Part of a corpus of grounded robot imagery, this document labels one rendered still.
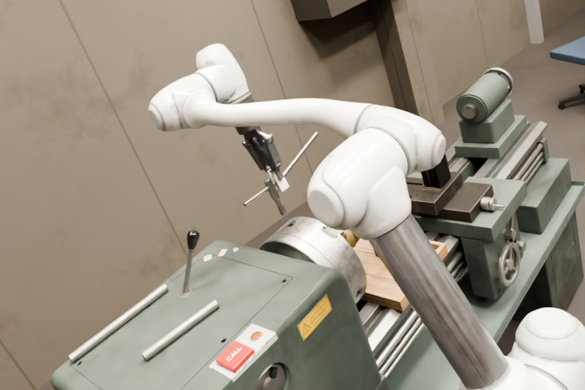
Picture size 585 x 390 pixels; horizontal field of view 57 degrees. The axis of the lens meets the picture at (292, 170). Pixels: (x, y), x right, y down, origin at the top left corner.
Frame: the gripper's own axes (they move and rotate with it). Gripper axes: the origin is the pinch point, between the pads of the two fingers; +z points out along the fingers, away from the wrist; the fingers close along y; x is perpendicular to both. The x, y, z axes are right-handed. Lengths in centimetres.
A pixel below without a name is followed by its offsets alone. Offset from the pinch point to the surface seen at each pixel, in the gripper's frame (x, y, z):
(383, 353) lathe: 2, -10, 60
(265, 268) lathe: 22.9, -11.8, 13.2
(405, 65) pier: -264, 172, 43
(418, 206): -45, -1, 39
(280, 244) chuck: 11.2, -3.4, 14.4
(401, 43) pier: -265, 166, 24
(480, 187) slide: -65, -13, 44
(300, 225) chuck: 2.8, -3.9, 13.7
